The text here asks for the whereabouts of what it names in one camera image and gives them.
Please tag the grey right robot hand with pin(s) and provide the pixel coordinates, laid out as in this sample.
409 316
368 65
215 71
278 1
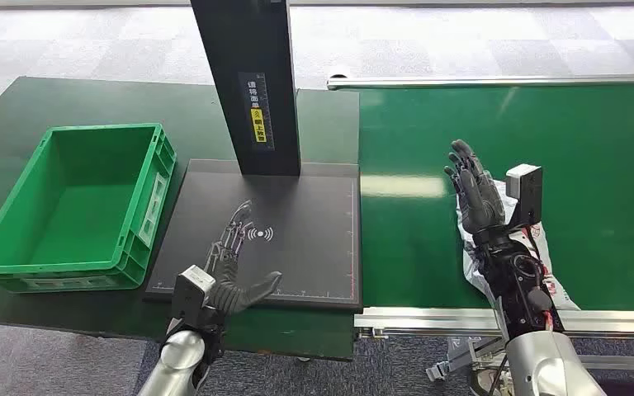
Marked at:
478 199

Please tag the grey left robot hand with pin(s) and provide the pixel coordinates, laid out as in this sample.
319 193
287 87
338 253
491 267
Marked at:
229 295

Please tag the grey plastic mailer package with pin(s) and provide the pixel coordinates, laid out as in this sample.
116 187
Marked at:
555 287

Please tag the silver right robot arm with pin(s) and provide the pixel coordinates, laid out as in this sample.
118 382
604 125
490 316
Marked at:
536 355

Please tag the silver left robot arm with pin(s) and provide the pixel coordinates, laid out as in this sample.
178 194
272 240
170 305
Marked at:
177 361

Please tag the green conveyor belt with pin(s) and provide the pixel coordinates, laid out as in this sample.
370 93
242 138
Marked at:
596 164

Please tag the black scanner platform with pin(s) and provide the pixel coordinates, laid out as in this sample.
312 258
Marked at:
306 246

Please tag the green plastic crate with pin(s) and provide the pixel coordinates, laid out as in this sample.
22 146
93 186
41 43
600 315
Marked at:
76 218

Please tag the black and yellow column label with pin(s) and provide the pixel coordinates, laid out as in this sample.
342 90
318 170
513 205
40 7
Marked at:
257 109

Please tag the dark green table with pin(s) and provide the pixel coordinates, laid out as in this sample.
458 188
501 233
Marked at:
104 101

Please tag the black scanner column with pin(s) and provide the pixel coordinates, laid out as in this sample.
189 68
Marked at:
251 49

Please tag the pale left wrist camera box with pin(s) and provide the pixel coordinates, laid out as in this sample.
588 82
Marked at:
188 292

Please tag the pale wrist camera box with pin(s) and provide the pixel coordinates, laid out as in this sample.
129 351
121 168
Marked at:
188 292
527 191

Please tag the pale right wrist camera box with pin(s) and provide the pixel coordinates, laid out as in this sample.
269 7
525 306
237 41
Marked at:
527 191

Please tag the silver conveyor side rail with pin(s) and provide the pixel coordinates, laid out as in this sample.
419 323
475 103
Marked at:
486 81
432 320

